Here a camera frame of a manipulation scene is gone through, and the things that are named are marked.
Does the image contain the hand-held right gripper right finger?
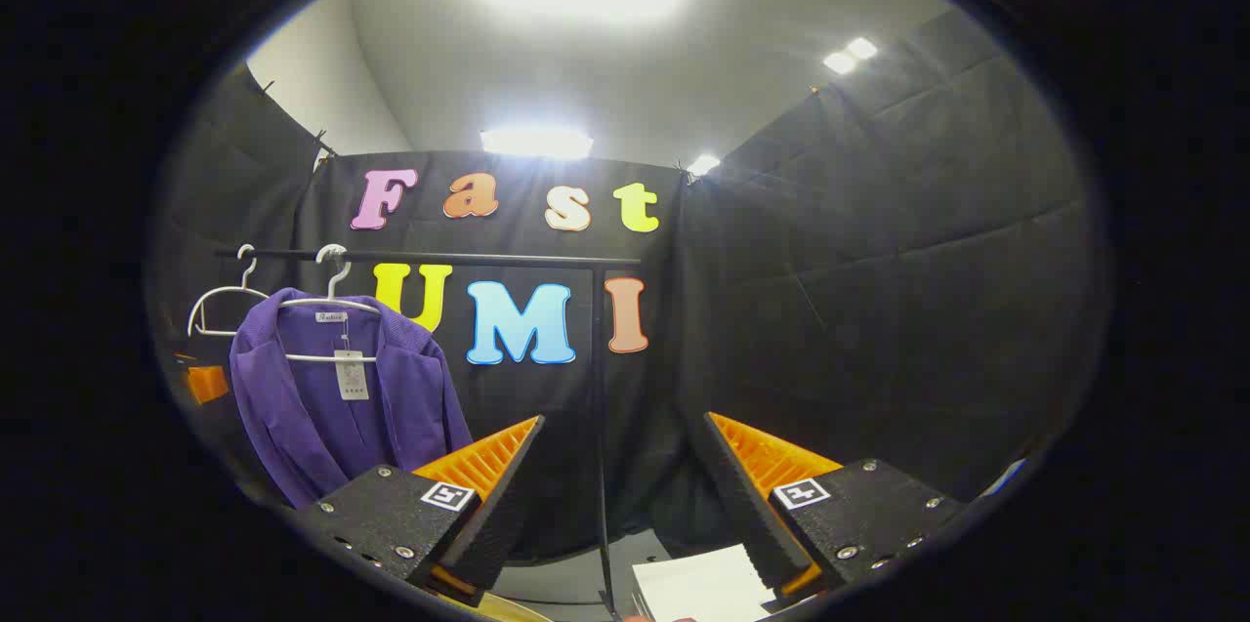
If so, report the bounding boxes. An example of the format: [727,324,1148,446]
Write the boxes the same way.
[701,412,968,603]

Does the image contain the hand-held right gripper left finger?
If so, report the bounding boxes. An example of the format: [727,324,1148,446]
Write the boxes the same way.
[293,415,546,608]

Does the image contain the purple ribbed jacket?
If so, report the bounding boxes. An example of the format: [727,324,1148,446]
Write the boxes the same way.
[229,288,475,509]

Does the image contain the white plastic clothes hanger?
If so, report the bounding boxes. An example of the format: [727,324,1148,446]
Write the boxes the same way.
[278,244,384,365]
[187,244,270,338]

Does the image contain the black metal clothes rack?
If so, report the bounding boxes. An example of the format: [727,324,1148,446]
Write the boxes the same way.
[215,248,643,618]

